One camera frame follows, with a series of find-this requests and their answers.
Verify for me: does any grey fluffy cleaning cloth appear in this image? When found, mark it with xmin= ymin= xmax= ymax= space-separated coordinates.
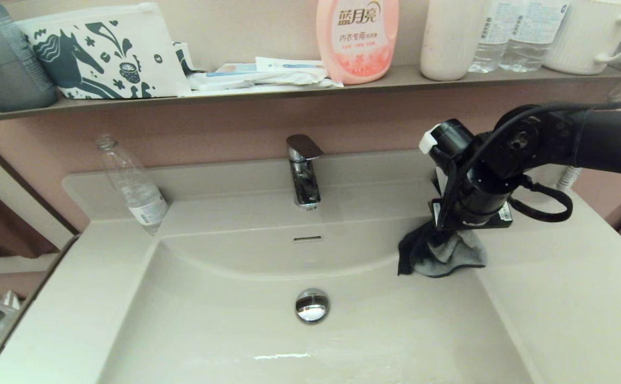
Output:
xmin=397 ymin=221 xmax=488 ymax=278

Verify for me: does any chrome faucet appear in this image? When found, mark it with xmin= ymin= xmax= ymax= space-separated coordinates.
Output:
xmin=285 ymin=134 xmax=325 ymax=211

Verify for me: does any white ceramic sink basin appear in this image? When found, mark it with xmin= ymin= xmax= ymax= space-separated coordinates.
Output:
xmin=0 ymin=140 xmax=621 ymax=384

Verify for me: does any clear labelled water bottle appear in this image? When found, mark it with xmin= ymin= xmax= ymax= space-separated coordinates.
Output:
xmin=500 ymin=0 xmax=570 ymax=73
xmin=468 ymin=0 xmax=524 ymax=74

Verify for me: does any white tall tumbler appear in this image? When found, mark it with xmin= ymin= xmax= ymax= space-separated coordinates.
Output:
xmin=420 ymin=0 xmax=490 ymax=82

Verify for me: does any white ribbed mug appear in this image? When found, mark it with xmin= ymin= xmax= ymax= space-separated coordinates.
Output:
xmin=544 ymin=0 xmax=621 ymax=75

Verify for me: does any chrome drain stopper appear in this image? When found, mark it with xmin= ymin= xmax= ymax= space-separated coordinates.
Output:
xmin=295 ymin=289 xmax=330 ymax=324

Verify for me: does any pink detergent bottle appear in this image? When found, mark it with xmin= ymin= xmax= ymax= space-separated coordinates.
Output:
xmin=316 ymin=0 xmax=400 ymax=85

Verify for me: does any white packet with blue stripe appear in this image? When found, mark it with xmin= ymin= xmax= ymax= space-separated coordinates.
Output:
xmin=256 ymin=57 xmax=326 ymax=72

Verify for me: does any crumpled white plastic packet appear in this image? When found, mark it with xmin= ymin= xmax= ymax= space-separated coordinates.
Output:
xmin=188 ymin=64 xmax=344 ymax=91

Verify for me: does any clear uncapped plastic bottle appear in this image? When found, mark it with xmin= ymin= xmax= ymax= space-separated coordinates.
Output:
xmin=95 ymin=133 xmax=169 ymax=235

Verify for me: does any white pouch with horse print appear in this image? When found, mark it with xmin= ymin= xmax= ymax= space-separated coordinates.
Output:
xmin=14 ymin=3 xmax=192 ymax=100

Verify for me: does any dark grey bottle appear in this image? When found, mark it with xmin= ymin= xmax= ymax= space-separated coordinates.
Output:
xmin=0 ymin=0 xmax=58 ymax=113

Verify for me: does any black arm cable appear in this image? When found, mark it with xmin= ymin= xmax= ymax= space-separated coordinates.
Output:
xmin=439 ymin=100 xmax=621 ymax=230

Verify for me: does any black and white wrist camera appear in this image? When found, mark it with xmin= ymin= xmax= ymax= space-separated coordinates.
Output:
xmin=419 ymin=119 xmax=475 ymax=161

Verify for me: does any white coiled cord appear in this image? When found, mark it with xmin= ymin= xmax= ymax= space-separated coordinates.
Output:
xmin=556 ymin=85 xmax=621 ymax=191

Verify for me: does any grey wall shelf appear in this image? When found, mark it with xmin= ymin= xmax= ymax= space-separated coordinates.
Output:
xmin=0 ymin=65 xmax=621 ymax=124

